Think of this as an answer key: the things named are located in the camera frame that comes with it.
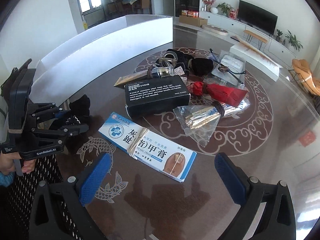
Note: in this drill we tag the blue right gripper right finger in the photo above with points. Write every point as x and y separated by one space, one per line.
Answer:
233 177

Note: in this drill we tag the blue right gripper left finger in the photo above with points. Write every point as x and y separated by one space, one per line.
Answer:
92 176

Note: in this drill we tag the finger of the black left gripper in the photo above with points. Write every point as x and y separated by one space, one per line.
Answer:
63 114
73 130

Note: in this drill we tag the black sock bundle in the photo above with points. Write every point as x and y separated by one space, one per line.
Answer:
79 113

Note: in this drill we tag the clear bag of gold sticks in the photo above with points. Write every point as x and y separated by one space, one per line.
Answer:
200 121

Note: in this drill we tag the blue white nail cream box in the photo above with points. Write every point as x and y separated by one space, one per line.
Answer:
154 150

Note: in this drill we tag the black odor removing bar box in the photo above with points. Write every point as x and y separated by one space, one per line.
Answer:
155 96

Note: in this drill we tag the gold cosmetic tube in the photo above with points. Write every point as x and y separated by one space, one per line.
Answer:
151 73

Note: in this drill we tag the black velvet pouch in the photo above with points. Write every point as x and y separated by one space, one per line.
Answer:
200 66

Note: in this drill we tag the rhinestone bow hair clip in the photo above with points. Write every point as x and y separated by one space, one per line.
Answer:
176 62

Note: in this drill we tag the person's left hand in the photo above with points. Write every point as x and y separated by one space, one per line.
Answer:
7 163

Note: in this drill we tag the large white storage box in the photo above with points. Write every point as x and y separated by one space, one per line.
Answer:
83 58

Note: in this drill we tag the white flat box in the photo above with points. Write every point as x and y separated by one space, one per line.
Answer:
256 58

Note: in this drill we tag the orange lounge chair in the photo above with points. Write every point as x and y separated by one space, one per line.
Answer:
303 74

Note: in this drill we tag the white tv cabinet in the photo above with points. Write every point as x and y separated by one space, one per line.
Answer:
273 49

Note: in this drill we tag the wooden bench stool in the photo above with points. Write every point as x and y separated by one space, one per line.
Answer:
251 35

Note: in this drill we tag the green potted plant right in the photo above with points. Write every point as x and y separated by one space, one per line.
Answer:
293 42

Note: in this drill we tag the green potted plant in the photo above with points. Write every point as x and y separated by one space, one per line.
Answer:
225 8
293 42

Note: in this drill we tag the black television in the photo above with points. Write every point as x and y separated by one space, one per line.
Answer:
257 17

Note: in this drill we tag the cardboard box on floor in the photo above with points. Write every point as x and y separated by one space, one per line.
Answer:
194 21

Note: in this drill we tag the green potted plant left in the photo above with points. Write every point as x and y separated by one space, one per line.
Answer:
225 8

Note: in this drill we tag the red flowers in vase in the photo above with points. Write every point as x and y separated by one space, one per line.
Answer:
208 4

